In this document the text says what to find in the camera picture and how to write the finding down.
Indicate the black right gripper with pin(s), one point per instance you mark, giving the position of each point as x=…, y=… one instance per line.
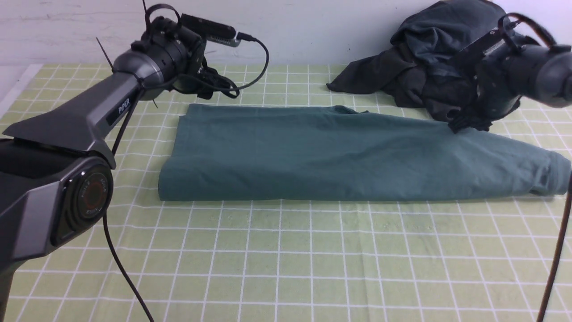
x=494, y=102

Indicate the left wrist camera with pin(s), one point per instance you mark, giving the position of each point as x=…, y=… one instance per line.
x=211, y=31

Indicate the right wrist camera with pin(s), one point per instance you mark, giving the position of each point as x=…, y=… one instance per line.
x=477, y=50

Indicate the dark brown crumpled garment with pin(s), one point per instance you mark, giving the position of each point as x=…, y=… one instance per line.
x=398, y=73

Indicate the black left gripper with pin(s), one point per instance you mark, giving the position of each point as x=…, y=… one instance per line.
x=210, y=80

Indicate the green long-sleeved shirt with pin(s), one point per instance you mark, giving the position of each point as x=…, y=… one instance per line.
x=336, y=153

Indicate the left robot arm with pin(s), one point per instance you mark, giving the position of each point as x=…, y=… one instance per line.
x=56, y=167

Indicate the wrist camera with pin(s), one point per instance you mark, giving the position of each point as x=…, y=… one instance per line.
x=211, y=31
x=477, y=50

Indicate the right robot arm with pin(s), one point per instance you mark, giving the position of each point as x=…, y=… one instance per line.
x=507, y=67

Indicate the dark blue-grey crumpled garment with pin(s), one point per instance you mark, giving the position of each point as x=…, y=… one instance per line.
x=441, y=30

